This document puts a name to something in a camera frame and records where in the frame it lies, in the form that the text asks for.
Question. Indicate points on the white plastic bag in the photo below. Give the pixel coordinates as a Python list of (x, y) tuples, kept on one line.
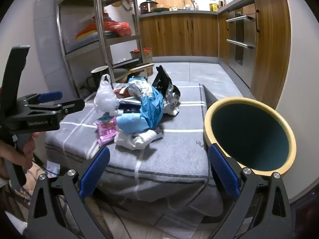
[(106, 99), (139, 140)]

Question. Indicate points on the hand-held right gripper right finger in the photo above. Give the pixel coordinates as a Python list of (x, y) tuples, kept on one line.
[(223, 171)]

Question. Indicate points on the rice cooker pot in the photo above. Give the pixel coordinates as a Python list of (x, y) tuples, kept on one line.
[(147, 7)]

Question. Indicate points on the yellow container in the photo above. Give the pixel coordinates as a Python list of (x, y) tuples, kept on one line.
[(213, 7)]

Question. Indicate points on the black foil snack packet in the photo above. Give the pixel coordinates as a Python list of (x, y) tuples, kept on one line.
[(162, 79)]

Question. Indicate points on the black mug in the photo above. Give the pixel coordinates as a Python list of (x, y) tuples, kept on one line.
[(98, 78)]

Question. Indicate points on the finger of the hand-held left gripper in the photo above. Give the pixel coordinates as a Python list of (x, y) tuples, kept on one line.
[(72, 105), (51, 95)]

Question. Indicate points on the grey kitchen countertop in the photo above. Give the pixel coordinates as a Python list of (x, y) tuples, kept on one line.
[(179, 12)]

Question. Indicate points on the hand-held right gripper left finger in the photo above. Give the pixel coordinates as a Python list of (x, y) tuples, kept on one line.
[(96, 169)]

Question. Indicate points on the pink snack packet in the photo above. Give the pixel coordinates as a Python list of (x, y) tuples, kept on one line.
[(107, 132)]

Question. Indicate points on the small red lidded jar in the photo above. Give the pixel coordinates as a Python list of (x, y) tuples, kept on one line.
[(135, 54)]

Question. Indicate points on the red plastic bag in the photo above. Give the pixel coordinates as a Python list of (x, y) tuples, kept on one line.
[(117, 27)]

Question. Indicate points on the metal shelf rack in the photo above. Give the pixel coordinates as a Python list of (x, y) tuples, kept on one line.
[(102, 29)]

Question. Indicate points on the wooden oven housing cabinet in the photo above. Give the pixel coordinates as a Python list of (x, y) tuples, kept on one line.
[(269, 54)]

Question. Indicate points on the steel built-in oven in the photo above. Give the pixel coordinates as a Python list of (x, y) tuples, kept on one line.
[(239, 34)]

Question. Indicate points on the yellow rimmed teal bin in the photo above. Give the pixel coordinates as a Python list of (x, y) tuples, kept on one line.
[(249, 134)]

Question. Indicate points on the tall red lidded jar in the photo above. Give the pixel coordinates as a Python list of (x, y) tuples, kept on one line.
[(147, 54)]

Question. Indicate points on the wooden sink base cabinets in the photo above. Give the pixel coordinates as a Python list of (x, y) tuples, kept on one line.
[(174, 34)]

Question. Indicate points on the red white packet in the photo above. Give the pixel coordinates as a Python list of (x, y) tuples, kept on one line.
[(122, 92)]

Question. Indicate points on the person's left hand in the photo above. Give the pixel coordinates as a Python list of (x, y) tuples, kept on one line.
[(15, 158)]

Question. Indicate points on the chrome faucet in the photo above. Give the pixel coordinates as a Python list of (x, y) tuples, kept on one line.
[(185, 0)]

